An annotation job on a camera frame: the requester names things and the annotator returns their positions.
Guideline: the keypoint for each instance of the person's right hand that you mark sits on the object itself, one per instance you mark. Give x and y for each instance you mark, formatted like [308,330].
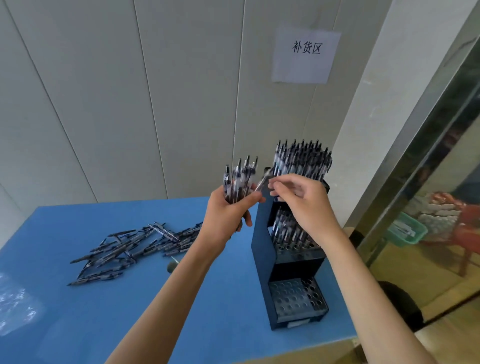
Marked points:
[311,210]

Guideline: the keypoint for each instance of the person's left hand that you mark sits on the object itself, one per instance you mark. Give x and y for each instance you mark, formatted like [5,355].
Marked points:
[221,225]

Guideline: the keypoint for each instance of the black tiered pen display stand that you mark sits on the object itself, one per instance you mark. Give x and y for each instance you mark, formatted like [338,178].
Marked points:
[262,243]

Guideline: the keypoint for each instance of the pile of black pens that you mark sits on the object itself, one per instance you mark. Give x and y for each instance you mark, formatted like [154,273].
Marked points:
[112,251]

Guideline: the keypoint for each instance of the person's right forearm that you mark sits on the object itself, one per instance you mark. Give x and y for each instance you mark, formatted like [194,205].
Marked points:
[375,300]

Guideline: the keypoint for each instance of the person's left forearm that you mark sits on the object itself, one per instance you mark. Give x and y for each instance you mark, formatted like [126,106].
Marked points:
[161,311]

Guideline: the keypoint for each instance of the small round brown disc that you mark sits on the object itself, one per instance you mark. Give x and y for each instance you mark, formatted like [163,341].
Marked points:
[171,266]

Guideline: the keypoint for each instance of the green plastic basket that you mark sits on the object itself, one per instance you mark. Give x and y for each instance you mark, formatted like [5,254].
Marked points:
[407,240]

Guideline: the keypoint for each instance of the black round object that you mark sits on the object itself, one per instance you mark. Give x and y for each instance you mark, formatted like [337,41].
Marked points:
[401,303]

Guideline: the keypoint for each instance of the steel framed glass partition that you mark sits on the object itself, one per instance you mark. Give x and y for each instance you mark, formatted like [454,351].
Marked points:
[431,150]

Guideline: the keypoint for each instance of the white paper sign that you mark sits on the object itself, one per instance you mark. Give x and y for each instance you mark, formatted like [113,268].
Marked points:
[305,67]

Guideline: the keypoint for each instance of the blue table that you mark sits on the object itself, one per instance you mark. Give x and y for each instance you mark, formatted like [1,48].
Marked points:
[93,322]

